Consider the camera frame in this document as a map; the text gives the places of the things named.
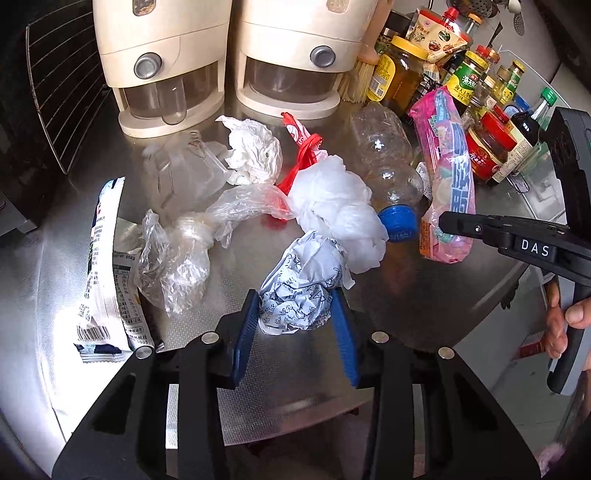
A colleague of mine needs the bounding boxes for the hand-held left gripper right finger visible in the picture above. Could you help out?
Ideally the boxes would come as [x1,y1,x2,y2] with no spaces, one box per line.
[329,287,541,480]

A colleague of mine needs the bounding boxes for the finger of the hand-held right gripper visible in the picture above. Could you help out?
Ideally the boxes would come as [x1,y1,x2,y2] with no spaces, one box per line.
[438,210,509,254]

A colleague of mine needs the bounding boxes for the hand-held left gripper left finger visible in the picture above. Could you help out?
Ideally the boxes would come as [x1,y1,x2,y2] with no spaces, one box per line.
[51,290,262,480]

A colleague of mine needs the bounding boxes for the printed paper ball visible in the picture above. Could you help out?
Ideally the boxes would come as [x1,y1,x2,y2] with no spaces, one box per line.
[257,231,356,336]

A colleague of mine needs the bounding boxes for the white plastic bag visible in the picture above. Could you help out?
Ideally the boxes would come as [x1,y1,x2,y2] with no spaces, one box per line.
[286,154,390,289]

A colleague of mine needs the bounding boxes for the person's right hand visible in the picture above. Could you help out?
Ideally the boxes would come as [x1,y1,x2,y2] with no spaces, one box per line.
[544,277,591,371]

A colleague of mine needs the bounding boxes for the clear plastic condiment rack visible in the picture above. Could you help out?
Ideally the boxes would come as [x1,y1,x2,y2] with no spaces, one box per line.
[499,46,570,209]

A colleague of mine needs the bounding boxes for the pink snack packet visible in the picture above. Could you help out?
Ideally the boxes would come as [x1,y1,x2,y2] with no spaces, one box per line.
[409,87,479,265]

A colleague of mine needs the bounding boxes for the dark soy sauce bottle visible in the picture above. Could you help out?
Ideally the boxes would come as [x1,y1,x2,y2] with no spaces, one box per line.
[492,88,562,185]

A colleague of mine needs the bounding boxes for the red chili sauce jar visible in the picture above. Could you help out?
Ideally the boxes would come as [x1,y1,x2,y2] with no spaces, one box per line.
[464,107,519,184]

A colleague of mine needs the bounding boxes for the crumpled clear plastic bag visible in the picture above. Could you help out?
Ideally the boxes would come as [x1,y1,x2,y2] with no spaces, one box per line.
[134,185,297,315]

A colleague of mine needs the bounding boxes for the clear bottle with blue cap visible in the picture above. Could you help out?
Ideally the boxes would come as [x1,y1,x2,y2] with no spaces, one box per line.
[348,102,426,243]

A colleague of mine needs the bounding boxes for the small red box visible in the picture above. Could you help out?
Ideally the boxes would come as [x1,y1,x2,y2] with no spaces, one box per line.
[519,335,551,359]

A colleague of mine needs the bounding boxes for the green label bottle yellow cap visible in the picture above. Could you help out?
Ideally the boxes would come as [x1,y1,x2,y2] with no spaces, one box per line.
[445,50,484,105]

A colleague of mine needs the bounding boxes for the red cap sauce bottle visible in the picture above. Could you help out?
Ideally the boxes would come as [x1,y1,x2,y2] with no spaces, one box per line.
[473,45,502,75]

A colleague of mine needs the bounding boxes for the white printed snack wrapper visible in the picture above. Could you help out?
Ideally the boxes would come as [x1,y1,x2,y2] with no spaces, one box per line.
[74,176,163,365]

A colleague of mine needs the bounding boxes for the honey jar with yellow lid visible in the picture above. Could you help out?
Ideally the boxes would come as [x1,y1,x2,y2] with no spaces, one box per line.
[367,36,430,116]

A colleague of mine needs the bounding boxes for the bamboo pot brush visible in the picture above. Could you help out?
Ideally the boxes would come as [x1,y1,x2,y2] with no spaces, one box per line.
[338,44,378,103]

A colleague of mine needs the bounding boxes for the red plastic wrapper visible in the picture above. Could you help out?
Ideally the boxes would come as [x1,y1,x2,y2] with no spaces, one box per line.
[276,112,329,223]

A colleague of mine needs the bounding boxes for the crumpled white tissue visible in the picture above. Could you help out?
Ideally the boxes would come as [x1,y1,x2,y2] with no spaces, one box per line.
[215,115,283,186]

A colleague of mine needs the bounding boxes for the orange seasoning pouch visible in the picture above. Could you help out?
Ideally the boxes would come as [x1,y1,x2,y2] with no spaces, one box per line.
[406,8,472,65]

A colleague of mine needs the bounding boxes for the metal skimmer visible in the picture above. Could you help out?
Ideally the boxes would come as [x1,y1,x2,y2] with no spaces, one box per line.
[445,0,499,22]

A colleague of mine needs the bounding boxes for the pink fleece pants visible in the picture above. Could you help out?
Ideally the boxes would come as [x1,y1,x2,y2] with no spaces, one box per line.
[538,442,574,472]

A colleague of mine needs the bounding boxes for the cream dispenser appliance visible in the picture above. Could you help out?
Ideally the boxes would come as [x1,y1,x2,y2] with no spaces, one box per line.
[233,0,393,120]
[92,0,228,138]

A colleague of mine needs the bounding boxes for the metal wire rack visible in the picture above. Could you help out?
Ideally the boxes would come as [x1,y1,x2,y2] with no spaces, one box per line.
[25,7,114,174]

